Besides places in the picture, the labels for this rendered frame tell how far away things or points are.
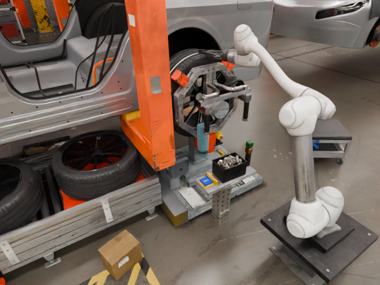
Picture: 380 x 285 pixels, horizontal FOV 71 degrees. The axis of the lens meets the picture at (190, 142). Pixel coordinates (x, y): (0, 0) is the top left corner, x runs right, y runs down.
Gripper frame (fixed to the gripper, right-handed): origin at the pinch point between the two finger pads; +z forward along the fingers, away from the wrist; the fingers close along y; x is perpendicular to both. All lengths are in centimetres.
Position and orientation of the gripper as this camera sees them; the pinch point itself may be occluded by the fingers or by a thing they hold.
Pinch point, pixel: (203, 51)
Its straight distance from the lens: 197.6
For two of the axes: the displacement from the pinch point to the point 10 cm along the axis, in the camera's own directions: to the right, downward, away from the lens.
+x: 0.0, -8.4, -5.4
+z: -8.4, -2.9, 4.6
